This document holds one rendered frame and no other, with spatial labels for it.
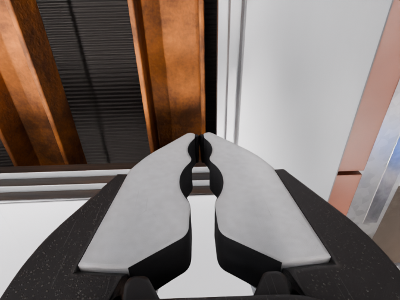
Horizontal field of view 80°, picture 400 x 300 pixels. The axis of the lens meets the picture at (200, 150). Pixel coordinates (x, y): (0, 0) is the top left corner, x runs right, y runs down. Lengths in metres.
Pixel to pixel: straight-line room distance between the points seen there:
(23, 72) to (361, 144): 0.42
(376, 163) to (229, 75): 0.38
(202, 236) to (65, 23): 0.42
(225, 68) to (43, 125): 0.31
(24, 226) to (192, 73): 0.26
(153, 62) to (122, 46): 0.15
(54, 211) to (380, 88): 0.31
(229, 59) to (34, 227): 0.24
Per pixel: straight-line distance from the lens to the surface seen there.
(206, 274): 0.32
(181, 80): 0.35
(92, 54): 0.51
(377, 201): 0.58
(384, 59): 0.25
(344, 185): 0.29
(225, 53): 0.20
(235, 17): 0.18
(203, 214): 0.24
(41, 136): 0.45
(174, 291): 0.35
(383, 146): 0.50
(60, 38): 0.53
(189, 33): 0.34
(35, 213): 0.28
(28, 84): 0.42
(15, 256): 0.34
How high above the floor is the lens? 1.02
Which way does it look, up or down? 60 degrees down
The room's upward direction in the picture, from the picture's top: 178 degrees clockwise
